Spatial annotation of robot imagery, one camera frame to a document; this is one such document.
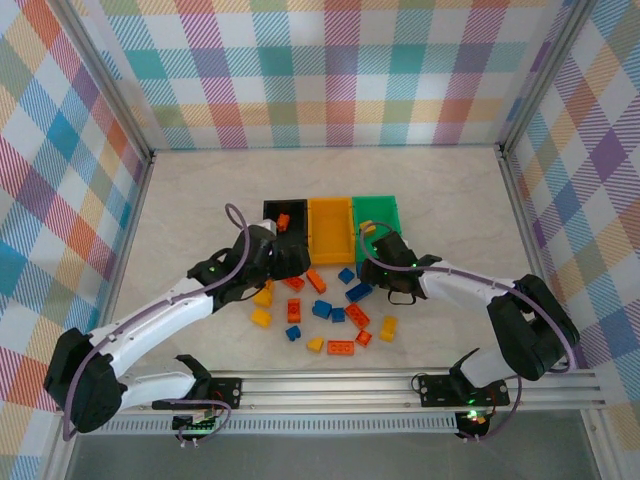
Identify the black plastic container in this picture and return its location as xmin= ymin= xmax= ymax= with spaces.
xmin=262 ymin=198 xmax=309 ymax=269

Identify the green plastic container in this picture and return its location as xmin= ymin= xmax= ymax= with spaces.
xmin=351 ymin=194 xmax=405 ymax=265

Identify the orange plastic container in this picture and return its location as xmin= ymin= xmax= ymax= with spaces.
xmin=306 ymin=196 xmax=357 ymax=266

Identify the small circuit board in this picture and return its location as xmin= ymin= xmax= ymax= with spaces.
xmin=457 ymin=407 xmax=489 ymax=431
xmin=172 ymin=407 xmax=224 ymax=434

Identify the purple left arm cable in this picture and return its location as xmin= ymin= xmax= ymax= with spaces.
xmin=62 ymin=202 xmax=251 ymax=449

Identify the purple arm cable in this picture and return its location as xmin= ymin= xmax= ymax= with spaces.
xmin=62 ymin=202 xmax=251 ymax=449
xmin=358 ymin=221 xmax=576 ymax=444

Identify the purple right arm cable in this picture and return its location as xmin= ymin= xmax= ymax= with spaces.
xmin=358 ymin=221 xmax=576 ymax=444

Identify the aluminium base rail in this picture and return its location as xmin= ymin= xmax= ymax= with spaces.
xmin=107 ymin=368 xmax=604 ymax=415

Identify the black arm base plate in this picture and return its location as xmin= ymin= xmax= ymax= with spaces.
xmin=417 ymin=373 xmax=511 ymax=408
xmin=208 ymin=378 xmax=244 ymax=409

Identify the aluminium side rail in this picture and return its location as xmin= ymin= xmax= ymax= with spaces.
xmin=496 ymin=143 xmax=576 ymax=371
xmin=92 ymin=149 xmax=157 ymax=351

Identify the grey slotted cable duct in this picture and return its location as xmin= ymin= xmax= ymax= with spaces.
xmin=99 ymin=417 xmax=459 ymax=436

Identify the aluminium frame post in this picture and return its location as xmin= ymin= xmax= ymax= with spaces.
xmin=497 ymin=0 xmax=601 ymax=151
xmin=57 ymin=0 xmax=156 ymax=161

